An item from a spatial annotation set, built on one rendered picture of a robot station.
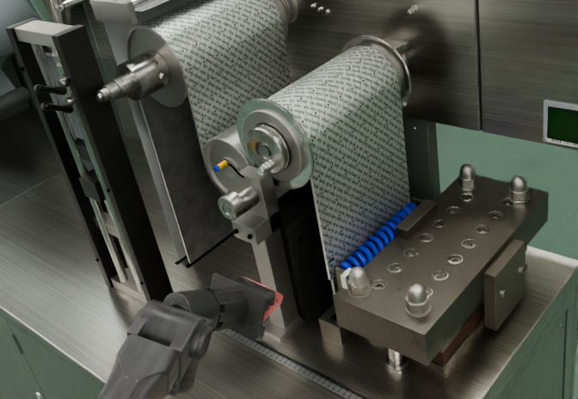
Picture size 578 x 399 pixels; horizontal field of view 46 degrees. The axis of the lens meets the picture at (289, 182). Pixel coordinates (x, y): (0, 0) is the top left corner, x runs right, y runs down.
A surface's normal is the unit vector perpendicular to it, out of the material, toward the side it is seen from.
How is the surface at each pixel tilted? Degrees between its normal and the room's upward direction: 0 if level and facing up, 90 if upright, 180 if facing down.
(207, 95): 92
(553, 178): 0
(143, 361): 20
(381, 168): 90
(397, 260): 0
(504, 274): 90
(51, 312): 0
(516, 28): 90
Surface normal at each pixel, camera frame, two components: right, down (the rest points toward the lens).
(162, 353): 0.13, -0.76
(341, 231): 0.74, 0.22
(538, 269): -0.17, -0.85
